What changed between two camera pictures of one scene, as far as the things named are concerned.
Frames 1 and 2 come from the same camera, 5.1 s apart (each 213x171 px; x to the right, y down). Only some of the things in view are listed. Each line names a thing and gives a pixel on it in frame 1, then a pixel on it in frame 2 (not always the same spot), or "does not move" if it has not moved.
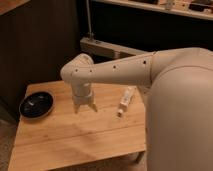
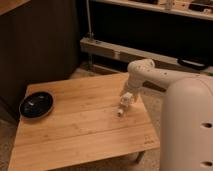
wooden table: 66,138 does not move
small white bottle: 126,100 does not move
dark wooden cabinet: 36,38 does not move
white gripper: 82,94 -> 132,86
